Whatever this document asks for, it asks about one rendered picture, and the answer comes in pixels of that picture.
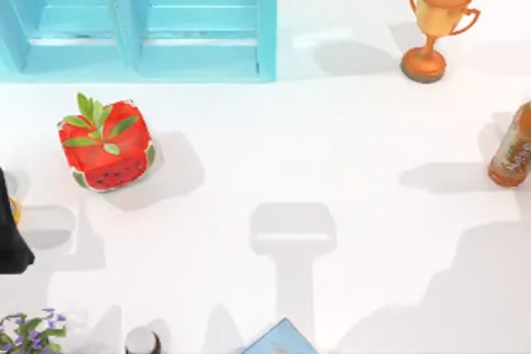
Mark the red watermelon plant pot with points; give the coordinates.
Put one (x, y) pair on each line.
(108, 151)

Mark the light blue rack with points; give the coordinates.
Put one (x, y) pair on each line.
(199, 18)

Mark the orange and white cup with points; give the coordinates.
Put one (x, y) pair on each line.
(16, 209)

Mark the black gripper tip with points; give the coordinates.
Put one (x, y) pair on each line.
(12, 238)

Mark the purple flower plant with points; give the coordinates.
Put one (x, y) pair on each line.
(31, 335)

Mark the orange bottle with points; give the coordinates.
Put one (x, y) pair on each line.
(512, 155)

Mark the golden trophy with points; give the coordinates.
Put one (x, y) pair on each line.
(439, 10)

